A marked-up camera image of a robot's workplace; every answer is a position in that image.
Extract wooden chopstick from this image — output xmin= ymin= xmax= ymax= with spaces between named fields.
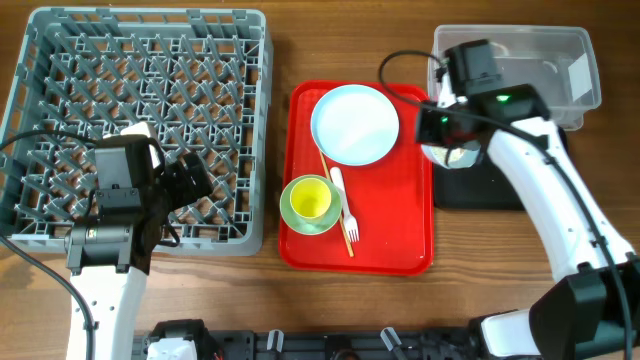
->
xmin=318 ymin=149 xmax=355 ymax=258

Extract black waste tray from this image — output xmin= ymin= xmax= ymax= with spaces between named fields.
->
xmin=432 ymin=124 xmax=571 ymax=211

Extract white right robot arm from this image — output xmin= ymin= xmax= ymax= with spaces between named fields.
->
xmin=417 ymin=85 xmax=639 ymax=359

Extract clear plastic bin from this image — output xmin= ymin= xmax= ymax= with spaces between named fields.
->
xmin=432 ymin=24 xmax=602 ymax=131

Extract red plastic tray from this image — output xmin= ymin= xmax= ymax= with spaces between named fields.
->
xmin=278 ymin=80 xmax=434 ymax=276

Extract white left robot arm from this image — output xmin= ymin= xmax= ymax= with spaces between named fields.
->
xmin=65 ymin=153 xmax=213 ymax=359

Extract large light blue plate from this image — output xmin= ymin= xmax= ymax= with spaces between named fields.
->
xmin=310 ymin=84 xmax=400 ymax=166

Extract yellow plastic cup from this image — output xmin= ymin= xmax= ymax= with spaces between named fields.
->
xmin=290 ymin=177 xmax=332 ymax=222

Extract grey dishwasher rack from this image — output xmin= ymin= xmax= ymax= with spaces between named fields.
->
xmin=1 ymin=7 xmax=273 ymax=256

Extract rice and food scraps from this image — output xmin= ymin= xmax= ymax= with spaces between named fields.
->
xmin=432 ymin=147 xmax=475 ymax=168

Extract white plastic fork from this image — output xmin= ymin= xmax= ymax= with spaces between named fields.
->
xmin=329 ymin=167 xmax=359 ymax=243

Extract green saucer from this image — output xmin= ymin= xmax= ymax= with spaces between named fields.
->
xmin=279 ymin=175 xmax=342 ymax=236

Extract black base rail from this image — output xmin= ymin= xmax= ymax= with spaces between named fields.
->
xmin=130 ymin=318 xmax=501 ymax=360

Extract small light blue bowl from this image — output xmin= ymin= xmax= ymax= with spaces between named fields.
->
xmin=421 ymin=141 xmax=481 ymax=169

